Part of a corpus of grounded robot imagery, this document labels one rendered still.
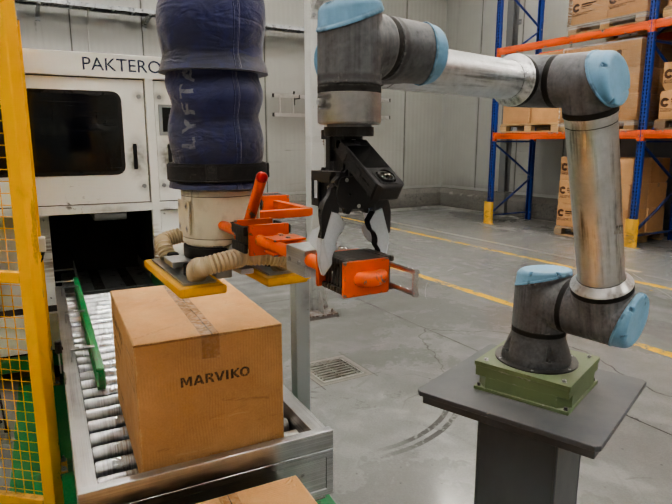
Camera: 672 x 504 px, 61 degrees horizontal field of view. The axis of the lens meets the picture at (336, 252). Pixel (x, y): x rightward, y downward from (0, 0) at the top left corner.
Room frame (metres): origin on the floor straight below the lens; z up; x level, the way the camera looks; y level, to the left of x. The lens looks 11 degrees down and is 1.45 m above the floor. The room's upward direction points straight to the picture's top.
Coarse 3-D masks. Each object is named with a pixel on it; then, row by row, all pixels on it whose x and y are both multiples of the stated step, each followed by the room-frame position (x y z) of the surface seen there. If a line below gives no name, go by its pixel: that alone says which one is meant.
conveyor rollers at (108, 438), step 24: (96, 312) 2.97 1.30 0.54; (72, 336) 2.67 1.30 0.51; (96, 336) 2.56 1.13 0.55; (96, 384) 2.04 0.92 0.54; (96, 408) 1.82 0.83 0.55; (120, 408) 1.83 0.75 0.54; (96, 432) 1.66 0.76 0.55; (120, 432) 1.67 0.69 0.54; (288, 432) 1.65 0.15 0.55; (96, 456) 1.54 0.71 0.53; (120, 456) 1.51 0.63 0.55
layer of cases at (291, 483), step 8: (280, 480) 1.40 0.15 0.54; (288, 480) 1.40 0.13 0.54; (296, 480) 1.40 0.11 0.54; (256, 488) 1.37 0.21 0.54; (264, 488) 1.37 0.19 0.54; (272, 488) 1.37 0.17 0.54; (280, 488) 1.37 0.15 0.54; (288, 488) 1.37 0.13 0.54; (296, 488) 1.37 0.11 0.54; (304, 488) 1.37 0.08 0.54; (224, 496) 1.33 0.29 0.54; (232, 496) 1.33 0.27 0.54; (240, 496) 1.33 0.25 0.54; (248, 496) 1.33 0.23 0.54; (256, 496) 1.33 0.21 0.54; (264, 496) 1.33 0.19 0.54; (272, 496) 1.33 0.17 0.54; (280, 496) 1.33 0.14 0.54; (288, 496) 1.33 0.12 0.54; (296, 496) 1.33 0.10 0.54; (304, 496) 1.33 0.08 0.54
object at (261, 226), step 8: (232, 224) 1.10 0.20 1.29; (240, 224) 1.12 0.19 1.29; (248, 224) 1.13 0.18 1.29; (256, 224) 1.06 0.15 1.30; (264, 224) 1.06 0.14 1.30; (272, 224) 1.07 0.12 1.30; (280, 224) 1.08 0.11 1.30; (288, 224) 1.09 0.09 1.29; (240, 232) 1.07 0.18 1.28; (248, 232) 1.05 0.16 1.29; (256, 232) 1.06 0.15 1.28; (264, 232) 1.06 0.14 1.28; (272, 232) 1.07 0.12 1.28; (280, 232) 1.08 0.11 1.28; (288, 232) 1.09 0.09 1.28; (232, 240) 1.11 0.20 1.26; (240, 240) 1.09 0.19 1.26; (248, 240) 1.05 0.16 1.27; (240, 248) 1.07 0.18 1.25; (248, 248) 1.06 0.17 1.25; (256, 248) 1.06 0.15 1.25; (264, 248) 1.06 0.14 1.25
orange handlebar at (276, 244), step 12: (276, 204) 1.65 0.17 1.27; (288, 204) 1.58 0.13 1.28; (264, 216) 1.41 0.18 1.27; (276, 216) 1.43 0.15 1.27; (288, 216) 1.45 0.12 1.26; (300, 216) 1.46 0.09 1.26; (228, 228) 1.18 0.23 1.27; (264, 240) 1.02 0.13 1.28; (276, 240) 0.98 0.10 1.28; (288, 240) 0.99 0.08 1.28; (300, 240) 1.00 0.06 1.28; (276, 252) 0.97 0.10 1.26; (312, 264) 0.85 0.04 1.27; (360, 276) 0.75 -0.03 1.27; (372, 276) 0.75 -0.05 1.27; (384, 276) 0.76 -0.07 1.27
